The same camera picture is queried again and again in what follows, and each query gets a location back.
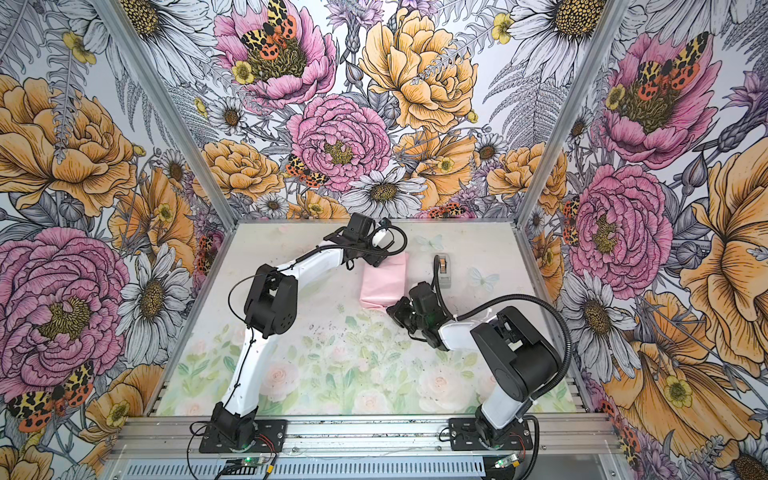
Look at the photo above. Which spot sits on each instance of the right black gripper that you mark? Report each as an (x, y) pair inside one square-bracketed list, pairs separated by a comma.
[(395, 313)]

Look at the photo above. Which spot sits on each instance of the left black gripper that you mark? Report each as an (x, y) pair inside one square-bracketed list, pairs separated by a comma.
[(376, 257)]

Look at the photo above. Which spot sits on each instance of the purple wrapping paper sheet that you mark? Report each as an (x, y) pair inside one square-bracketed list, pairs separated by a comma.
[(385, 285)]

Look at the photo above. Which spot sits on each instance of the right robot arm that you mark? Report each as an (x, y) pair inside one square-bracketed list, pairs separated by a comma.
[(523, 362)]

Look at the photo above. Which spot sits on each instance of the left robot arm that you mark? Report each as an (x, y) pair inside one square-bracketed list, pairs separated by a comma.
[(271, 309)]

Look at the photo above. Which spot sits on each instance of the grey tape dispenser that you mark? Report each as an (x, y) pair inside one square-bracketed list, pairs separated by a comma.
[(442, 271)]

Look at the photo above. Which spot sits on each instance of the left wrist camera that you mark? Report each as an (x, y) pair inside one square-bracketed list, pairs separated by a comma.
[(382, 237)]

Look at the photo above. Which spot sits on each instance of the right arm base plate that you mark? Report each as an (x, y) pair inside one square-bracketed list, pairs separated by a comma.
[(474, 434)]

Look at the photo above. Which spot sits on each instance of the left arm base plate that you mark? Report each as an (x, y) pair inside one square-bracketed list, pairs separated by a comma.
[(251, 436)]

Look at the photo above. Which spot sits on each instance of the white slotted cable duct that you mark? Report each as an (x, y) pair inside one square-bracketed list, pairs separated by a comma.
[(462, 467)]

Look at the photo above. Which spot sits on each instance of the aluminium front rail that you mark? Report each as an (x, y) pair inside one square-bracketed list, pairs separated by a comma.
[(347, 436)]

